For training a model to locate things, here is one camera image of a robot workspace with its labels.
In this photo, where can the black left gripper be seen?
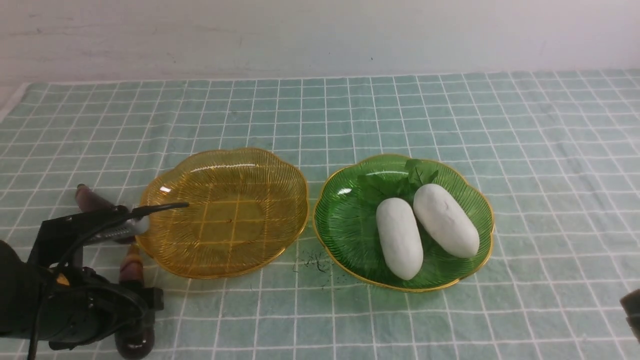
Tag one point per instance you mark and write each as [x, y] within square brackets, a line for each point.
[76, 306]

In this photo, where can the purple eggplant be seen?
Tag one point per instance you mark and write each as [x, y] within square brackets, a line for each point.
[88, 201]
[136, 341]

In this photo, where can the green ribbed glass plate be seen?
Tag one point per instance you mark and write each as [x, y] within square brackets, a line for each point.
[344, 220]

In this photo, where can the white radish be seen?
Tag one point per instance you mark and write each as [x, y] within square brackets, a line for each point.
[439, 213]
[396, 224]

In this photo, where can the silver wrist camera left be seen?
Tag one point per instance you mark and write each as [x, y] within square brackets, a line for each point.
[123, 233]

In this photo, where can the amber ribbed glass plate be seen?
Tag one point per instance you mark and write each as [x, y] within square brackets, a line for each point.
[246, 207]

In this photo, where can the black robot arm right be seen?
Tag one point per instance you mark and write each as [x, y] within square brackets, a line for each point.
[630, 303]

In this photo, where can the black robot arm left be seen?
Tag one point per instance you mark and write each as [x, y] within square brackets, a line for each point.
[20, 283]

